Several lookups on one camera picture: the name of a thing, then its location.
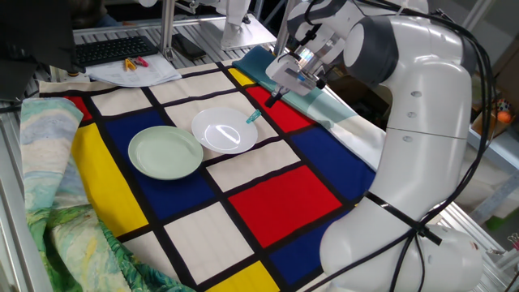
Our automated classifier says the pale green plate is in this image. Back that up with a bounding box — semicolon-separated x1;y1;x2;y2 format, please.
127;125;204;181

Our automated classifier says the green painting print cloth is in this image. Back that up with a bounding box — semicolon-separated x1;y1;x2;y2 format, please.
19;97;195;292

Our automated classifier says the black keyboard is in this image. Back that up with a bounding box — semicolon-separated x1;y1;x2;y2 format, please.
75;35;160;68

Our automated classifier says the aluminium upright post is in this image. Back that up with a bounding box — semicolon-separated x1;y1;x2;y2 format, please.
159;0;176;62

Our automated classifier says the aluminium horizontal rail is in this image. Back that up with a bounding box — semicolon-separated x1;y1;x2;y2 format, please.
72;15;226;37

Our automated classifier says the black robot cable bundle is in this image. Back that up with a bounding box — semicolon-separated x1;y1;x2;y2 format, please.
303;0;499;292

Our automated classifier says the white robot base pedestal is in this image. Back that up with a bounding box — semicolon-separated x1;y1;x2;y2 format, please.
200;0;277;52

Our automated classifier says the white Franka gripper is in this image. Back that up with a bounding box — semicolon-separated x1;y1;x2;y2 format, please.
264;54;328;109

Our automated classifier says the teal and white cloth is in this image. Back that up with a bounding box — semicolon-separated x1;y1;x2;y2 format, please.
233;45;386;171

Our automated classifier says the colour block grid tablecloth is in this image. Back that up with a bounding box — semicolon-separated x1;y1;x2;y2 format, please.
39;60;376;292

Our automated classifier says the black phone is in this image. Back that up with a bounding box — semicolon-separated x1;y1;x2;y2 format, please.
172;32;207;62

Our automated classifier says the white paper stack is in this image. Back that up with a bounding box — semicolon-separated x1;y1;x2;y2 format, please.
84;52;182;88

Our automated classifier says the white plate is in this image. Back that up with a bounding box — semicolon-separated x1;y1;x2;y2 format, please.
191;106;260;155

